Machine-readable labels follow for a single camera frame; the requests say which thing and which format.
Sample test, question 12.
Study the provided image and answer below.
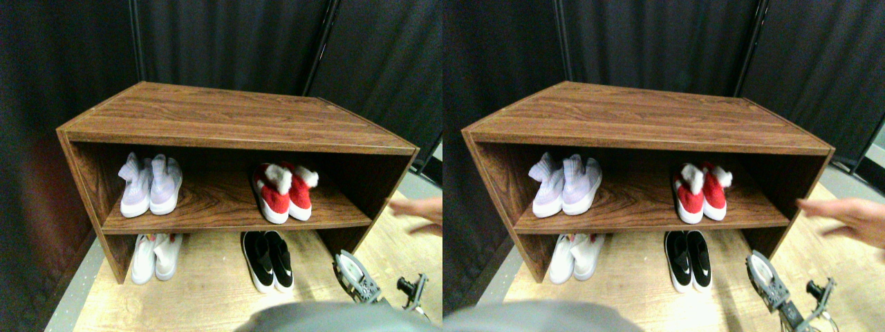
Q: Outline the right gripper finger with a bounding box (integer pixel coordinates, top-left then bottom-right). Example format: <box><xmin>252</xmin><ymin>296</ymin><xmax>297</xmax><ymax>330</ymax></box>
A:
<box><xmin>745</xmin><ymin>250</ymin><xmax>791</xmax><ymax>313</ymax></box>
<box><xmin>333</xmin><ymin>250</ymin><xmax>382</xmax><ymax>304</ymax></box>

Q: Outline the person's hand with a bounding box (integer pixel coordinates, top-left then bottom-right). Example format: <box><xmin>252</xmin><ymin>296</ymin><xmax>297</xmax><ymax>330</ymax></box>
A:
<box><xmin>387</xmin><ymin>196</ymin><xmax>443</xmax><ymax>237</ymax></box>
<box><xmin>796</xmin><ymin>197</ymin><xmax>885</xmax><ymax>248</ymax></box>

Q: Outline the black curtain stand foot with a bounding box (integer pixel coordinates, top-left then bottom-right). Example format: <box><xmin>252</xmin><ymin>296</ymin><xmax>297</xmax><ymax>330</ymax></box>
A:
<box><xmin>833</xmin><ymin>121</ymin><xmax>885</xmax><ymax>189</ymax></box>
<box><xmin>413</xmin><ymin>138</ymin><xmax>443</xmax><ymax>189</ymax></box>

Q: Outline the white shoe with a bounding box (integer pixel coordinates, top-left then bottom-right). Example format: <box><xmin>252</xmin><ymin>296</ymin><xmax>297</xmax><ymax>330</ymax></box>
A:
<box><xmin>571</xmin><ymin>234</ymin><xmax>606</xmax><ymax>282</ymax></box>
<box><xmin>131</xmin><ymin>234</ymin><xmax>158</xmax><ymax>286</ymax></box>
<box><xmin>153</xmin><ymin>233</ymin><xmax>184</xmax><ymax>282</ymax></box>
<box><xmin>549</xmin><ymin>234</ymin><xmax>577</xmax><ymax>286</ymax></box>

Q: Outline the pale purple shoe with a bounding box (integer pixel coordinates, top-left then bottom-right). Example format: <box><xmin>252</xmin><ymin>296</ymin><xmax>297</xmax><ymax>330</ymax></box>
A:
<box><xmin>118</xmin><ymin>153</ymin><xmax>153</xmax><ymax>219</ymax></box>
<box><xmin>529</xmin><ymin>153</ymin><xmax>565</xmax><ymax>219</ymax></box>
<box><xmin>149</xmin><ymin>154</ymin><xmax>184</xmax><ymax>216</ymax></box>
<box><xmin>561</xmin><ymin>154</ymin><xmax>603</xmax><ymax>216</ymax></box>

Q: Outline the brown shoe rack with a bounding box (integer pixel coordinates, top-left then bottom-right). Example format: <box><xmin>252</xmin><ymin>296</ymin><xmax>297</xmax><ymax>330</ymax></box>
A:
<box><xmin>461</xmin><ymin>81</ymin><xmax>836</xmax><ymax>283</ymax></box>
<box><xmin>57</xmin><ymin>82</ymin><xmax>420</xmax><ymax>284</ymax></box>

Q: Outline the black curtain stand pole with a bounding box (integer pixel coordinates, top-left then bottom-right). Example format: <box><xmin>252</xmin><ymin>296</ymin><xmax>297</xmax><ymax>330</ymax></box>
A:
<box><xmin>733</xmin><ymin>0</ymin><xmax>770</xmax><ymax>98</ymax></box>
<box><xmin>128</xmin><ymin>0</ymin><xmax>147</xmax><ymax>84</ymax></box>
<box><xmin>302</xmin><ymin>0</ymin><xmax>339</xmax><ymax>98</ymax></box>
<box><xmin>553</xmin><ymin>0</ymin><xmax>575</xmax><ymax>84</ymax></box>

